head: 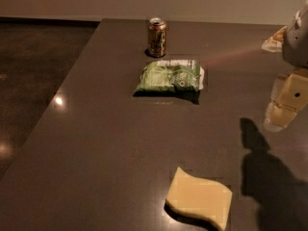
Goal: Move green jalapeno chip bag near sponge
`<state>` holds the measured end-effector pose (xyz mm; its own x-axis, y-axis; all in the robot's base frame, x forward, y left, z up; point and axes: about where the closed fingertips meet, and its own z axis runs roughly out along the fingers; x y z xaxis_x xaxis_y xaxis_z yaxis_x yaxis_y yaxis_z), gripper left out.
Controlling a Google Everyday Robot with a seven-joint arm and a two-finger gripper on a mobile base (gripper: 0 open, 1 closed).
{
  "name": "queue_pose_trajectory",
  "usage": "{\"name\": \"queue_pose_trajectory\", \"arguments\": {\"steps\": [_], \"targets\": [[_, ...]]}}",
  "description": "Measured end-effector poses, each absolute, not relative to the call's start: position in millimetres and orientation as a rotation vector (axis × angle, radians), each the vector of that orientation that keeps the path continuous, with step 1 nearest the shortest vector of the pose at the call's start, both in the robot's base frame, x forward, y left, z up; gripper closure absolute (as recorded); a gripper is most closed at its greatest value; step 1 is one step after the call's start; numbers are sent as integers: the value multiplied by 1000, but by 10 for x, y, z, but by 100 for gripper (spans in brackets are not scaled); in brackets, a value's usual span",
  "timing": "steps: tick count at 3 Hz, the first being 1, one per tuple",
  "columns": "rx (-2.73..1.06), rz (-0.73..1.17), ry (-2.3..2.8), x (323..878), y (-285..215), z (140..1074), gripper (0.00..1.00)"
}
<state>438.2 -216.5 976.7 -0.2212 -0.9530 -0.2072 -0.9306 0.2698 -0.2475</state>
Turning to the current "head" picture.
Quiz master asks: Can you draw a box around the brown soda can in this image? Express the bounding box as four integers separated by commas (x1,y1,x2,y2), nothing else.
148,17,167,58

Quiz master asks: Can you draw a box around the yellow wavy sponge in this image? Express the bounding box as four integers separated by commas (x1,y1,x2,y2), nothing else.
166,167,233,231

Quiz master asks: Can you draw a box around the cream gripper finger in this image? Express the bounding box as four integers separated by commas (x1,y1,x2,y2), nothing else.
264,68,308,132
262,26,287,53

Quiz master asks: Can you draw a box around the green jalapeno chip bag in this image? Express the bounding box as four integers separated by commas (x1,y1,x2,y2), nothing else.
135,60,205,93

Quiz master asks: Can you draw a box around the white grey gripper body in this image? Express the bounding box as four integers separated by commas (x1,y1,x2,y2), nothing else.
282,1,308,68

